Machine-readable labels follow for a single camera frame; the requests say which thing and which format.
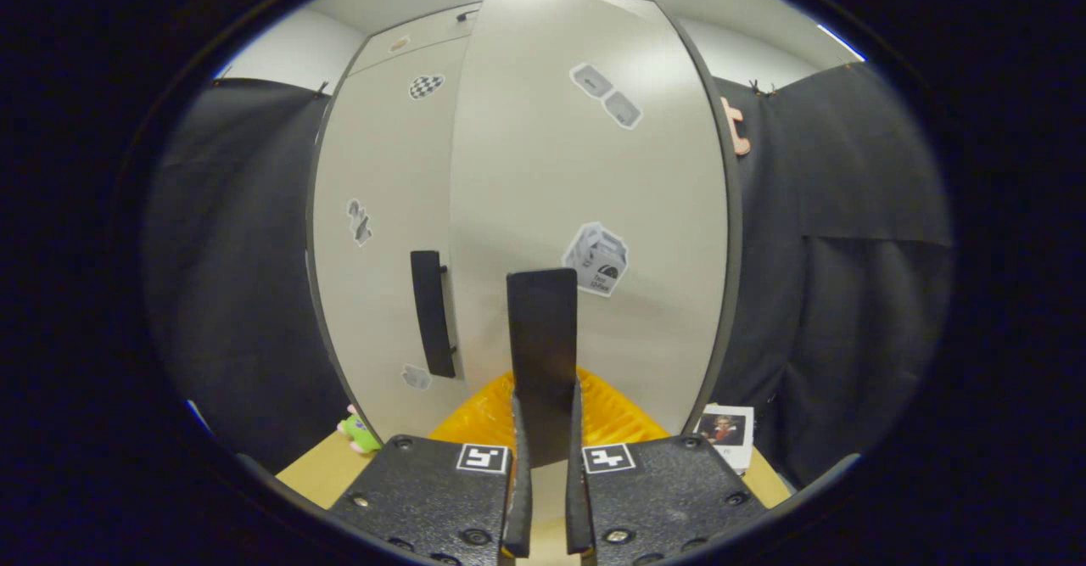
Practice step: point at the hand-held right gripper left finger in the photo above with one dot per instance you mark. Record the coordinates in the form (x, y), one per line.
(519, 507)

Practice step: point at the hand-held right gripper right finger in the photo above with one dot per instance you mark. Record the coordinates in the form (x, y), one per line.
(577, 507)

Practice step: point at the grey double-door shoe cabinet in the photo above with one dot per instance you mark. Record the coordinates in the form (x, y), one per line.
(735, 218)

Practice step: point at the cabinet door with box stickers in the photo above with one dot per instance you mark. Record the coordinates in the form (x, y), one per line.
(526, 167)

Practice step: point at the cabinet door with checkered sticker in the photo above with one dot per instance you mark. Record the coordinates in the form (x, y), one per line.
(390, 176)

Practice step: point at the grey cabinet drawer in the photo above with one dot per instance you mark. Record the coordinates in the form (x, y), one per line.
(437, 31)

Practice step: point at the stack of books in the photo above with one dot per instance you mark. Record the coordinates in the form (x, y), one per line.
(725, 430)

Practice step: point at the green plush toy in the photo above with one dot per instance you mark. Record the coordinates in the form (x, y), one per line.
(361, 437)

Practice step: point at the black backdrop cloth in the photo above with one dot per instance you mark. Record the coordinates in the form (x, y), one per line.
(857, 167)

